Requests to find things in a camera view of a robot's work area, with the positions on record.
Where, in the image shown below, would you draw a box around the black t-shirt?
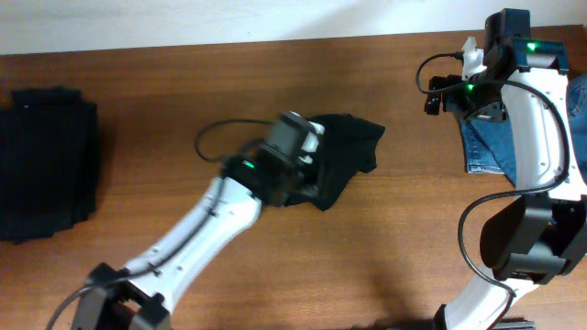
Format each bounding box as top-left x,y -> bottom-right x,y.
284,114 -> 385,211

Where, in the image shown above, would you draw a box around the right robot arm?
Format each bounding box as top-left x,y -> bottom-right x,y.
423,8 -> 586,329

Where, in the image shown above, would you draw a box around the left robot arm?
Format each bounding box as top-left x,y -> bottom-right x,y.
72,112 -> 325,329

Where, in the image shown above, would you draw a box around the black fabric storage container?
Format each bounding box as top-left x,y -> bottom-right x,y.
1,87 -> 100,244

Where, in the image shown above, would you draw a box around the blue denim jeans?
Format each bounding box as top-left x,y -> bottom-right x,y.
460,74 -> 586,184

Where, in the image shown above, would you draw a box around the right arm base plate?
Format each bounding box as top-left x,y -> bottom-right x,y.
493,320 -> 537,330

